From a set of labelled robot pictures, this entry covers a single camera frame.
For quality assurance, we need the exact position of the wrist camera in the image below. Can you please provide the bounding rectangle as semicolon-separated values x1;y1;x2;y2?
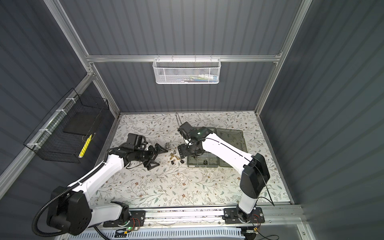
178;122;213;141
126;133;148;151

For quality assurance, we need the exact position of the white wire mesh basket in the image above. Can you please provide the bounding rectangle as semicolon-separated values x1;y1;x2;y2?
153;58;222;85

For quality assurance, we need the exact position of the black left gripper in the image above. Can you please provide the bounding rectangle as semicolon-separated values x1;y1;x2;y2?
134;142;168;169

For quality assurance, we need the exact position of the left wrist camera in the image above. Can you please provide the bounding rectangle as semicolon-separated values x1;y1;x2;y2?
126;133;148;151

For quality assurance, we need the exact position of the translucent green organizer box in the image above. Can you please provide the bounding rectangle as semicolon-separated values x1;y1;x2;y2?
187;127;248;168

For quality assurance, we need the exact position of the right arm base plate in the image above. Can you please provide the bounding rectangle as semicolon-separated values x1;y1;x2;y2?
223;207;265;225

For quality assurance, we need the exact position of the aluminium front rail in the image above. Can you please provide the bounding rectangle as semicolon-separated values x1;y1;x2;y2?
130;204;308;229

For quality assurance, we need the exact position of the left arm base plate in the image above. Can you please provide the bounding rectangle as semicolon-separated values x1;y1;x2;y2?
103;211;146;228

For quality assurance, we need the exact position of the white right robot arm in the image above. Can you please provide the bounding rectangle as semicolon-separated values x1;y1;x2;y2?
179;131;270;216

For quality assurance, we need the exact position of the black corrugated cable hose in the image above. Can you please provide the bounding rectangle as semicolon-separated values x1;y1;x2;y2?
31;185;79;238

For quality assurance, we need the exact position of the black wire basket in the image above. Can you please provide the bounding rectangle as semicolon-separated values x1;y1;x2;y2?
24;89;110;164

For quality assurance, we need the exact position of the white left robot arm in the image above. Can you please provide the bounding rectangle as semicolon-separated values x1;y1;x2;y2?
41;144;167;237

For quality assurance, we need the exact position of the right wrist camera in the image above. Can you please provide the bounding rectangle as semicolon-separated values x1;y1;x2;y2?
178;122;213;141

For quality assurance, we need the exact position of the yellow marker pen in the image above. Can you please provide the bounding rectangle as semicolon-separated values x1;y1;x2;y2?
78;135;93;159

